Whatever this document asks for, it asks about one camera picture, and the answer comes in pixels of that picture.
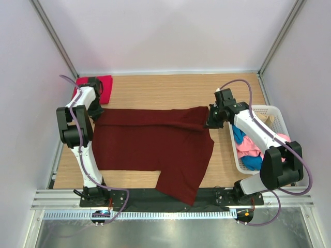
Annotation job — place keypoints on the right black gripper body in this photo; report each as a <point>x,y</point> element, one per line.
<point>215,119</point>

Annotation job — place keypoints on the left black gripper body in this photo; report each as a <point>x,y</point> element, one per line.
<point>95,110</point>

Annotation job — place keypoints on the dark red t-shirt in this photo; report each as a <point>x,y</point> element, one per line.
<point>173,142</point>

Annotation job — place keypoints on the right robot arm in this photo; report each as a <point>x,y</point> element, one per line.
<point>282,160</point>

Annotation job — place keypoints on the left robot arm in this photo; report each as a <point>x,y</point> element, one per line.
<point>76,131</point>

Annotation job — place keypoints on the folded red t-shirt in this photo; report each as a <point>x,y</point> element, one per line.
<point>105,88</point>

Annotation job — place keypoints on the pink t-shirt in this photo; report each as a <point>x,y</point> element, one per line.
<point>248,151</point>

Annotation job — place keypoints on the beige t-shirt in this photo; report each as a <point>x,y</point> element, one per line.
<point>266,119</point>

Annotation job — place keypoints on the white plastic basket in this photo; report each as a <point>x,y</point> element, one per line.
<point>278,127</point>

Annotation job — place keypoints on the blue t-shirt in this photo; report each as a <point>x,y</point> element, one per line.
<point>238,137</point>

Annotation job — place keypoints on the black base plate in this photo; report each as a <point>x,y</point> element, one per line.
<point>150,200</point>

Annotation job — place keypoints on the white slotted cable duct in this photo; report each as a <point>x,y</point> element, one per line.
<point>103,215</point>

